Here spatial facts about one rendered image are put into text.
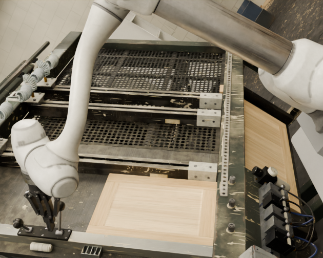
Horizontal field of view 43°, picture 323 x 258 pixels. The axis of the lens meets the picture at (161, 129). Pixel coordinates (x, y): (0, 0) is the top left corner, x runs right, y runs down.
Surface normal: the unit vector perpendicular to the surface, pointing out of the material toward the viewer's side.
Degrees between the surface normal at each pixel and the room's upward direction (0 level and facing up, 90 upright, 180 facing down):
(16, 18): 90
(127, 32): 90
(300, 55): 48
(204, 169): 59
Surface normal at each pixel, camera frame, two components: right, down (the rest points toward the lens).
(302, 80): -0.41, 0.38
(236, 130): -0.03, -0.83
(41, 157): -0.53, -0.39
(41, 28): -0.06, 0.42
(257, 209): 0.49, -0.68
